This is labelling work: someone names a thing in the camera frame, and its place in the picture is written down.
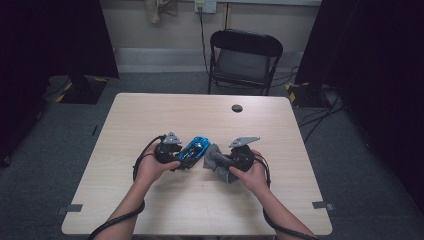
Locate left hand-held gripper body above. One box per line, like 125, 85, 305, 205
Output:
154, 131, 184, 164

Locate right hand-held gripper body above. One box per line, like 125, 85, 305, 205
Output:
228, 136, 261, 173

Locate grey terry cloth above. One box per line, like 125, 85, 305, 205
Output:
203, 143, 240, 184

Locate blue toy car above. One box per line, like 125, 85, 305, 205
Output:
176, 135, 212, 164

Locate person's right hand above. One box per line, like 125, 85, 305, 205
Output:
228, 149, 272, 198

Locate person's left hand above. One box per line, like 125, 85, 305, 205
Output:
134, 145, 182, 192

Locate black stand base striped tape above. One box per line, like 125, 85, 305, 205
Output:
284, 81, 331, 108
54, 74, 109, 105

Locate grey tape strip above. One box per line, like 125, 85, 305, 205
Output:
56, 203, 84, 216
311, 200, 335, 212

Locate black folding chair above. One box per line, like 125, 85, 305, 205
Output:
207, 29, 284, 97

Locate beige hanging cloth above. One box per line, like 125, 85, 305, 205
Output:
144, 0, 179, 24

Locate black curtain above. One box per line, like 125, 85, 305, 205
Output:
0, 0, 120, 168
294, 0, 424, 214

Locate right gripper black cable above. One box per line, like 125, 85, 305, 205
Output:
254, 153, 319, 240

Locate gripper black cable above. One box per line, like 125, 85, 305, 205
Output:
88, 134, 167, 240
254, 153, 319, 240

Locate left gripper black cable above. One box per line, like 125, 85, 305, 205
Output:
88, 134, 167, 240

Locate black floor cables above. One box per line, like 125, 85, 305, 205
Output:
298, 89, 346, 144

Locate black power cable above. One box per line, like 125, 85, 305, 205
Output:
198, 8, 211, 76

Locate thin vertical wall pipe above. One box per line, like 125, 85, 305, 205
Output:
224, 2, 232, 30

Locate white wall socket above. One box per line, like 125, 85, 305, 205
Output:
194, 0, 218, 14

